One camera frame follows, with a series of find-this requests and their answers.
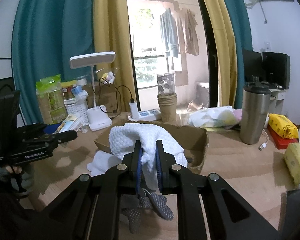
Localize grey dotted socks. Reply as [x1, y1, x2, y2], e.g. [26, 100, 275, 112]
[121, 188, 174, 234]

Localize white waffle towel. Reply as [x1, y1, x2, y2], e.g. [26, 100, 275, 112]
[109, 123, 187, 191]

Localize gloved left hand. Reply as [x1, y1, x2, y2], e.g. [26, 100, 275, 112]
[0, 164, 34, 198]

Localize green snack bag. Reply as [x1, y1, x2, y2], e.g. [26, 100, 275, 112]
[36, 74, 68, 124]

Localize white small towel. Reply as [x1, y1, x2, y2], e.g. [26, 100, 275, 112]
[87, 151, 122, 177]

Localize white perforated basket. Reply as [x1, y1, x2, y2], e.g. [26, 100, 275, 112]
[65, 102, 88, 125]

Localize white desk lamp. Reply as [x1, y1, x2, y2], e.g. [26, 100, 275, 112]
[69, 51, 116, 132]

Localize yellow green tissue pack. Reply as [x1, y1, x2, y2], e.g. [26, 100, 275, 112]
[283, 142, 300, 189]

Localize brown cardboard box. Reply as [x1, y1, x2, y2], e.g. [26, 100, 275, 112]
[94, 120, 209, 174]

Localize red flat box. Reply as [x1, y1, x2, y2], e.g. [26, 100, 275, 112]
[267, 125, 299, 150]

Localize plastic bag of cloths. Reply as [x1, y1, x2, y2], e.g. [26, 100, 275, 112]
[188, 106, 242, 128]

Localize white charger adapter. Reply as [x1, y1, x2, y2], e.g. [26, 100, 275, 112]
[129, 98, 139, 120]

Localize stainless steel tumbler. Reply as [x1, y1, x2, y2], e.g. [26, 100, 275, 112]
[240, 82, 271, 145]

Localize white power strip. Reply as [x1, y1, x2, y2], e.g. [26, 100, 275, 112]
[128, 109, 161, 122]

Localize teal curtain left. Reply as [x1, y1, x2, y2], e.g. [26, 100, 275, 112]
[11, 0, 95, 124]

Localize teal curtain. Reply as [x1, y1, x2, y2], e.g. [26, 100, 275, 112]
[11, 0, 95, 124]
[224, 0, 253, 109]

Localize white tv stand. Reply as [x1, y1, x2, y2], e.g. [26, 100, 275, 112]
[268, 89, 287, 114]

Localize stack of brown paper cups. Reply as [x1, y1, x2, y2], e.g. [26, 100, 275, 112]
[157, 93, 177, 123]

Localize yellow curtain left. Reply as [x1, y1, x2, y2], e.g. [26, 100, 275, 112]
[93, 0, 136, 112]

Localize yellow curtain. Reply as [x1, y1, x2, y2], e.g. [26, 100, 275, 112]
[204, 0, 237, 106]
[93, 0, 136, 112]

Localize patterned clear cup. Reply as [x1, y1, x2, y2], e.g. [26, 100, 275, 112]
[157, 73, 175, 95]

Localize black computer monitor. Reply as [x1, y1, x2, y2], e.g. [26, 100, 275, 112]
[242, 49, 290, 89]

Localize yellow curtain right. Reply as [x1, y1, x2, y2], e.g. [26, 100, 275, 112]
[204, 0, 237, 106]

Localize hanging blue shirt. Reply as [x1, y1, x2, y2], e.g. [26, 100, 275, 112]
[160, 8, 179, 58]

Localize teal curtain right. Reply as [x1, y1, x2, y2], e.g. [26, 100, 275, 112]
[224, 0, 253, 109]

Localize hanging beige shirt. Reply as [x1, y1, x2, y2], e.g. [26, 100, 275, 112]
[174, 8, 199, 56]

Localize white usb cable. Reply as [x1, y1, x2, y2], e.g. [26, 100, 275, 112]
[257, 128, 269, 151]

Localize black charging cable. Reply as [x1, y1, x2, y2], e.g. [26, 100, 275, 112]
[93, 76, 135, 119]

